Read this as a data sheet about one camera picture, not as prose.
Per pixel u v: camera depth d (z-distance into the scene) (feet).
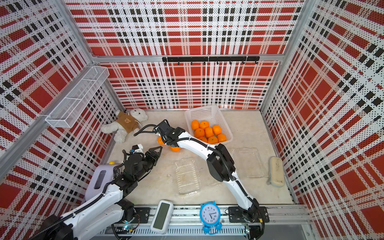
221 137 3.23
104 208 1.71
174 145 2.12
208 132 3.34
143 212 2.45
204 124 3.45
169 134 2.22
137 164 2.03
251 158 3.11
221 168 1.79
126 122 3.43
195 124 3.44
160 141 2.99
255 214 2.09
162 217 2.30
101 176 2.55
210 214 2.36
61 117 2.22
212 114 3.77
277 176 2.73
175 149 2.98
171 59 2.90
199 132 3.30
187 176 2.86
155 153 2.41
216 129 3.36
